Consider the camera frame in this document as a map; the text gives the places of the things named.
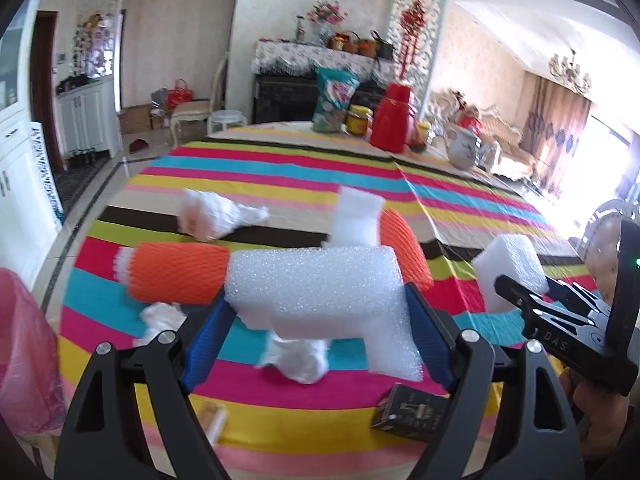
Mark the orange foam net sleeve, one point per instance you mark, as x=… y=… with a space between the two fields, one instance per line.
x=402 y=242
x=175 y=272

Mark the crumpled clear plastic bag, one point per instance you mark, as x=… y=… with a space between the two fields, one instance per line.
x=210 y=215

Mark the red gift box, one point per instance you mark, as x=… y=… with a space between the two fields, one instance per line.
x=469 y=121

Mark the brown patterned curtain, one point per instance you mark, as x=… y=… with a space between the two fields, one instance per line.
x=555 y=130

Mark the white patterned standing banner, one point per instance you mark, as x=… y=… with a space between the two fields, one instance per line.
x=47 y=170

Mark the teal snack bag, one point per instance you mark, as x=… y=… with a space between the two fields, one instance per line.
x=332 y=100

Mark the red handbag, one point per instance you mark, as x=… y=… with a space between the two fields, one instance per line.
x=181 y=96

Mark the black handbag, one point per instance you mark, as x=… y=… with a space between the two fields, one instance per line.
x=384 y=47

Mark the floral lace cloth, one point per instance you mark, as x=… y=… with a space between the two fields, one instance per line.
x=290 y=55

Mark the crumpled white plastic wrap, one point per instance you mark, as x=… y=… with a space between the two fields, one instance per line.
x=300 y=362

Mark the row of dark shoes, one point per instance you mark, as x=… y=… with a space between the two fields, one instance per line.
x=82 y=157

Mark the person's right hand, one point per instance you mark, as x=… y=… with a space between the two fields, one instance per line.
x=605 y=420

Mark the black piano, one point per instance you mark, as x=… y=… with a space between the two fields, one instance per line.
x=285 y=100

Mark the dark patterned door mat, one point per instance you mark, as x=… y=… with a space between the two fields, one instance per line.
x=77 y=180

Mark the red slippers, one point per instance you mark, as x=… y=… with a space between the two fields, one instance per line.
x=138 y=145

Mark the red knot wall hanging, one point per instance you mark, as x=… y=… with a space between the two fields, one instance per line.
x=414 y=15

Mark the slim dark bottle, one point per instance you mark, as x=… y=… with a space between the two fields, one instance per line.
x=301 y=29

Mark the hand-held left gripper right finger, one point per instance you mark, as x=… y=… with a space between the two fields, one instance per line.
x=430 y=340

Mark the striped colourful tablecloth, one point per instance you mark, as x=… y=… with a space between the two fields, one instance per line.
x=300 y=170

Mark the red thermos jug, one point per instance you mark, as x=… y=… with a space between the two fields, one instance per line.
x=392 y=120

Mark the grey bag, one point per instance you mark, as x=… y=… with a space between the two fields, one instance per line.
x=160 y=99

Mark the vase of pink flowers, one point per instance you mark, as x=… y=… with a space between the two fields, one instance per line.
x=327 y=15

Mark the large white foam block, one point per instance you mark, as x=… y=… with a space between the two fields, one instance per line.
x=310 y=280

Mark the small black box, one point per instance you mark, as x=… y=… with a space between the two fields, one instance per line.
x=405 y=415

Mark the flat white foam piece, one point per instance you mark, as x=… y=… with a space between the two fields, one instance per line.
x=355 y=220

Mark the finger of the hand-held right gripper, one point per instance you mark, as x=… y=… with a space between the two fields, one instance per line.
x=515 y=296
x=580 y=296

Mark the yellow-lidded jar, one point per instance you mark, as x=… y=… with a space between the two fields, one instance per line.
x=359 y=122

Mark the small white foam block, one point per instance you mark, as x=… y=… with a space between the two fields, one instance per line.
x=510 y=260

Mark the white shoe cabinet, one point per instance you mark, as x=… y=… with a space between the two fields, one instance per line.
x=87 y=115

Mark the white ceramic jug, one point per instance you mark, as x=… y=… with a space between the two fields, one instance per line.
x=462 y=150

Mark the yellow gift box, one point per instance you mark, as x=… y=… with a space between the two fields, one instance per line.
x=340 y=42

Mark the crumpled white tissue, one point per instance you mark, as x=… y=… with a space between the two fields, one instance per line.
x=162 y=317

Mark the white lattice partition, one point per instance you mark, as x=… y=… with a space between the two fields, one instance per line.
x=437 y=35

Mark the orange wicker basket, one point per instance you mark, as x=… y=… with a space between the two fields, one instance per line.
x=367 y=47

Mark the white chair with beige seat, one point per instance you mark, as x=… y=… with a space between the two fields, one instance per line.
x=192 y=110

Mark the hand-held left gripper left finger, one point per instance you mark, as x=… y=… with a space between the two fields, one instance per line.
x=207 y=345

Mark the ornate cream sofa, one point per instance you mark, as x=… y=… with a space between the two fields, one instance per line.
x=505 y=135

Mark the cardboard box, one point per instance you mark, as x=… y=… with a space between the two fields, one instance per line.
x=135 y=119

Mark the small dark jar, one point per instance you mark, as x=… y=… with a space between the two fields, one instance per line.
x=424 y=141

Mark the tall white display cabinet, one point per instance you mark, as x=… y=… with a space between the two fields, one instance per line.
x=20 y=170

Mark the chandelier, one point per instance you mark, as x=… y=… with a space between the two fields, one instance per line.
x=570 y=72

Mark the dark brown door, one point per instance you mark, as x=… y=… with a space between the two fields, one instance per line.
x=42 y=85

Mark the white round stool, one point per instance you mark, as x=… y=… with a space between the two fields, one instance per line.
x=227 y=120

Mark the pink-lined waste bin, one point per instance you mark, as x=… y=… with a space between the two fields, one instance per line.
x=25 y=350

